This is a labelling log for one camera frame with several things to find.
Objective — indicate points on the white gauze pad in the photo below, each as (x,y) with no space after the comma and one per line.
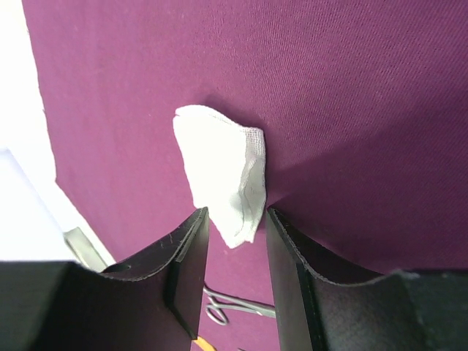
(224,164)

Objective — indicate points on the silver hemostat forceps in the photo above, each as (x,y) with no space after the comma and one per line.
(219,302)

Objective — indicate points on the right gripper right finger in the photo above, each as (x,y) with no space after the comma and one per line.
(324,302)

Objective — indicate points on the orange bandage strip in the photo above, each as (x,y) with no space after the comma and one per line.
(204,345)

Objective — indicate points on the purple cloth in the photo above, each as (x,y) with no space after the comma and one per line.
(363,106)

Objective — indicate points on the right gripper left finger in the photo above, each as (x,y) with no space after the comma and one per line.
(149,301)

